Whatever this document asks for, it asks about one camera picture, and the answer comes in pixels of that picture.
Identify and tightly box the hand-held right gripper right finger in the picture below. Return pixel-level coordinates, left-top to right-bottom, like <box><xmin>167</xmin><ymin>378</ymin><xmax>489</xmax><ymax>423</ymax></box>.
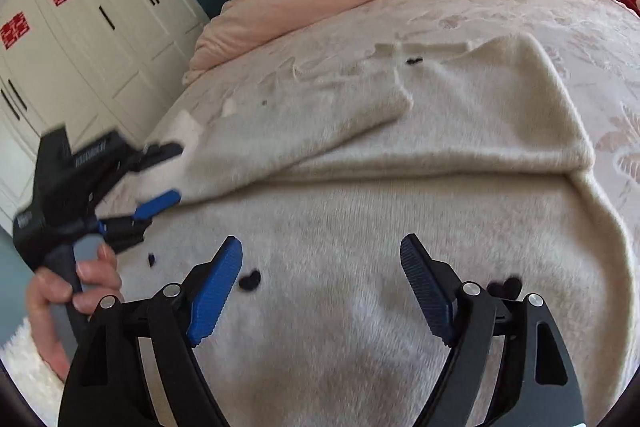
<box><xmin>400</xmin><ymin>233</ymin><xmax>587</xmax><ymax>427</ymax></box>

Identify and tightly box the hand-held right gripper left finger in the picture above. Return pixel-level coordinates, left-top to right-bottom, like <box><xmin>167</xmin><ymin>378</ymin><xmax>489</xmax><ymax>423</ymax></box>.
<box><xmin>58</xmin><ymin>236</ymin><xmax>244</xmax><ymax>427</ymax></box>

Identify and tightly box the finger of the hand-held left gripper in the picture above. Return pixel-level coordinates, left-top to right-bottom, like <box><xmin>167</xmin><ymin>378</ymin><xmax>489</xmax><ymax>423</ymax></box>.
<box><xmin>120</xmin><ymin>143</ymin><xmax>184</xmax><ymax>175</ymax></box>
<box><xmin>97</xmin><ymin>189</ymin><xmax>182</xmax><ymax>253</ymax></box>

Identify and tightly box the cream fuzzy sweater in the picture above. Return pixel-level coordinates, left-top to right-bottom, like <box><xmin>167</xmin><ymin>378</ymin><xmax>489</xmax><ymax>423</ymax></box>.
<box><xmin>107</xmin><ymin>34</ymin><xmax>640</xmax><ymax>427</ymax></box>

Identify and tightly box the person's left hand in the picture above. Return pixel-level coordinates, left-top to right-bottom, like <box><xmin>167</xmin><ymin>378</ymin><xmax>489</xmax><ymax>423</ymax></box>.
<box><xmin>27</xmin><ymin>243</ymin><xmax>124</xmax><ymax>382</ymax></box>

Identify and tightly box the white wardrobe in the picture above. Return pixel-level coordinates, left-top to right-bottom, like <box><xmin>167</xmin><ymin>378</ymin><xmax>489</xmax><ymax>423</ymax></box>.
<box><xmin>0</xmin><ymin>0</ymin><xmax>211</xmax><ymax>238</ymax></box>

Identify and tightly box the white fluffy sleeve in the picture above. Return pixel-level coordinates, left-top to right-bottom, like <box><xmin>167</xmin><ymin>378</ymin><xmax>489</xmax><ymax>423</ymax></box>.
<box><xmin>0</xmin><ymin>317</ymin><xmax>68</xmax><ymax>427</ymax></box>

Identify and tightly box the beige embossed bedspread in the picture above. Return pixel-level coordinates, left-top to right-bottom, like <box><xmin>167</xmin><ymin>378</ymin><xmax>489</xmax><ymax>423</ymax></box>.
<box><xmin>145</xmin><ymin>0</ymin><xmax>640</xmax><ymax>202</ymax></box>

